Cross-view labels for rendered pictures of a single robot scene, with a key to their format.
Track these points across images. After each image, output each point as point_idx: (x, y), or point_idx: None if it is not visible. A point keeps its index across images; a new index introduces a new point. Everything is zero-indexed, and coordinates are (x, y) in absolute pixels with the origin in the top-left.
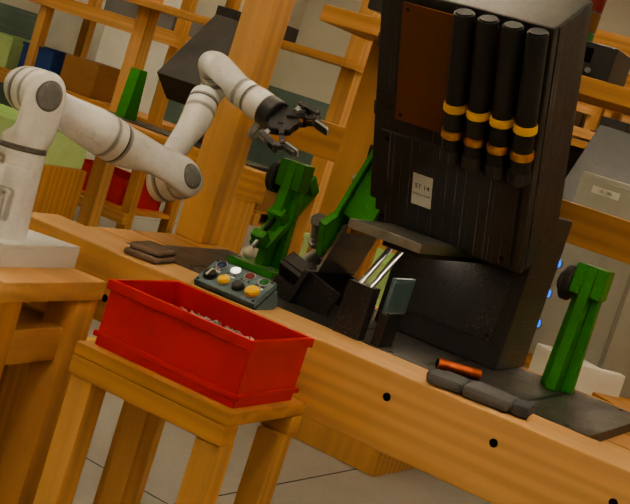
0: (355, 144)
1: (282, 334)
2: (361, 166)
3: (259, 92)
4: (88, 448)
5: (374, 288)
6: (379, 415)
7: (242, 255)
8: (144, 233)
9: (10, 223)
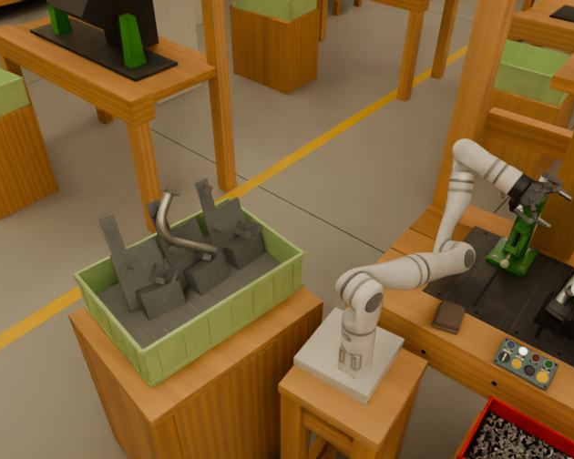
0: None
1: None
2: None
3: (509, 177)
4: None
5: None
6: None
7: (480, 210)
8: (417, 227)
9: (363, 369)
